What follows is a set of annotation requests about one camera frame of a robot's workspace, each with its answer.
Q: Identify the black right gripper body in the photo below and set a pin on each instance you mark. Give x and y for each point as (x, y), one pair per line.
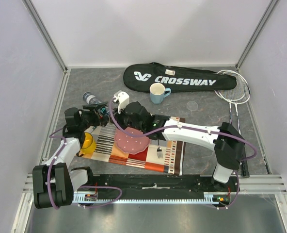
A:
(117, 117)

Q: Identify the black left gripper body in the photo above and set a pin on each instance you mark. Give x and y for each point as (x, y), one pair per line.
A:
(89, 118)

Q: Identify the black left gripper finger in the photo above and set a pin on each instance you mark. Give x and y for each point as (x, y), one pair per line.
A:
(101, 123)
(97, 107)

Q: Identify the black shuttlecock tube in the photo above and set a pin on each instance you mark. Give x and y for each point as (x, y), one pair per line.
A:
(91, 99)

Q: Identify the clear plastic tube lid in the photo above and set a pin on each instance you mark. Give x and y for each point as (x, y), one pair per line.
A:
(192, 106)

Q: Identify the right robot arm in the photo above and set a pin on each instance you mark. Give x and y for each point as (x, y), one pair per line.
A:
(224, 140)

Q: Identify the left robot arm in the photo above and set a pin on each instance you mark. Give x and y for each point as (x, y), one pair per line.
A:
(53, 184)

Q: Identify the white badminton racket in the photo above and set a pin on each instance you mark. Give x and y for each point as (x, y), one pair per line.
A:
(238, 97)
(230, 97)

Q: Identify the pink dotted plate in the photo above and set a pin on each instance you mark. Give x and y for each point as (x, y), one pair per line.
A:
(129, 144)

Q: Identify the yellow mug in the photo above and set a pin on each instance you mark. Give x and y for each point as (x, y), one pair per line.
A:
(89, 145)

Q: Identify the blue ceramic mug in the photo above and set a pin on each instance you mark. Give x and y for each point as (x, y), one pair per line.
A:
(158, 92)

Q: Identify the black Crossway racket bag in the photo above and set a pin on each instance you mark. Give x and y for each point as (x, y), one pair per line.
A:
(140, 77)

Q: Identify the silver fork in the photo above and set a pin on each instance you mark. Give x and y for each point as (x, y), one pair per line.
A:
(159, 151)

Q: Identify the colourful patchwork placemat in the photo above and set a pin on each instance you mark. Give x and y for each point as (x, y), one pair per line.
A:
(107, 151)

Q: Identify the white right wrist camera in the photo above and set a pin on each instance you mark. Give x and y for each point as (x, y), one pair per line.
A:
(122, 99)

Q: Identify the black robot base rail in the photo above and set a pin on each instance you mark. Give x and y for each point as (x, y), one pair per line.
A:
(163, 187)

